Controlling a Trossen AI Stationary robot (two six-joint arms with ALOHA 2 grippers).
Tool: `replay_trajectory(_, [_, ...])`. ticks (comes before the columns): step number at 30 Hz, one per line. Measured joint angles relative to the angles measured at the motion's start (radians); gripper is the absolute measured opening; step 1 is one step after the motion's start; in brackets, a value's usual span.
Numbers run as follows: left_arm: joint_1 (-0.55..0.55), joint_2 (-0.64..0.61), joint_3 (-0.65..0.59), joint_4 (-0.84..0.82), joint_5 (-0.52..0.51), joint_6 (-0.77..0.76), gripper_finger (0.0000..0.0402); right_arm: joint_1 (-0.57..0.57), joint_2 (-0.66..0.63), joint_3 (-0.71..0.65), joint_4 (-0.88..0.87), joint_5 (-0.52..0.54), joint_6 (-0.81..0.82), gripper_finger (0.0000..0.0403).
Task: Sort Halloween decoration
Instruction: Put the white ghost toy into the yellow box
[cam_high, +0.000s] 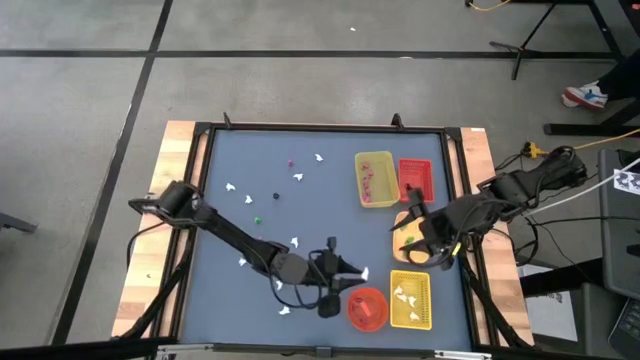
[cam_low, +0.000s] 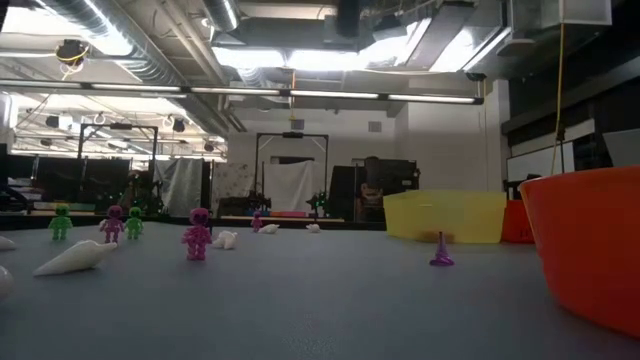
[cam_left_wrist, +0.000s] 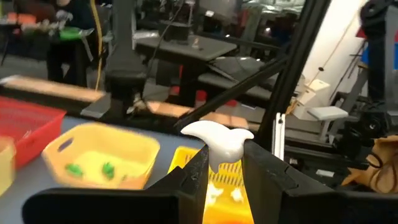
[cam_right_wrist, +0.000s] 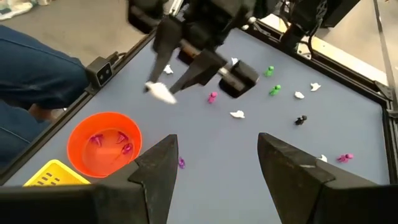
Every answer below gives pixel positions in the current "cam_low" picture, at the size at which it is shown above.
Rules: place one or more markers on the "whiteboard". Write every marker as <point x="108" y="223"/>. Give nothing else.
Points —
<point x="540" y="160"/>

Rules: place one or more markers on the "orange round bowl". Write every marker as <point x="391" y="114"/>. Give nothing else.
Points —
<point x="590" y="250"/>

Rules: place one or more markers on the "black camera gantry frame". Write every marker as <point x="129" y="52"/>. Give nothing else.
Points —
<point x="117" y="127"/>
<point x="292" y="135"/>

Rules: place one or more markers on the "white hanging cloth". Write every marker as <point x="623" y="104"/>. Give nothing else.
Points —
<point x="290" y="185"/>

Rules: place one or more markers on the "grey ceiling box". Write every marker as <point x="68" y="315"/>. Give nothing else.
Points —
<point x="330" y="30"/>

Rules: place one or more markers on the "black background robot arm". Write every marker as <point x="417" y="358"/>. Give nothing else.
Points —
<point x="255" y="200"/>

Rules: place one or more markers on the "grey wall panel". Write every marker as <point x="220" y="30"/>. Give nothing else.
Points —
<point x="622" y="145"/>

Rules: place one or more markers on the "white ghost figurine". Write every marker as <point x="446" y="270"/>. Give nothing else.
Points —
<point x="226" y="240"/>
<point x="5" y="243"/>
<point x="313" y="228"/>
<point x="5" y="281"/>
<point x="270" y="229"/>
<point x="75" y="257"/>

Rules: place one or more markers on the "pink skeleton figurine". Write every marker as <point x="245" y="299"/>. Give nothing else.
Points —
<point x="197" y="235"/>
<point x="256" y="221"/>
<point x="112" y="226"/>

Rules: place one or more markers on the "purple witch hat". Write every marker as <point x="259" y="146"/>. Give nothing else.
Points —
<point x="441" y="254"/>

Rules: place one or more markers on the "translucent yellow plastic bin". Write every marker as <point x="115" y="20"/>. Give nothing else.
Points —
<point x="445" y="217"/>

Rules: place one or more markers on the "long tube light bar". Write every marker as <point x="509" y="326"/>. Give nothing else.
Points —
<point x="325" y="94"/>

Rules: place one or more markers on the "green skeleton figurine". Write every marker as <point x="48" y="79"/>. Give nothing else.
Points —
<point x="134" y="224"/>
<point x="60" y="224"/>

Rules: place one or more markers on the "black monitor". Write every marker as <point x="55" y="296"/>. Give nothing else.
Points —
<point x="345" y="192"/>

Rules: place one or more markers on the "grey hanging cloth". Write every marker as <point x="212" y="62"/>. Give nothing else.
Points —
<point x="180" y="182"/>

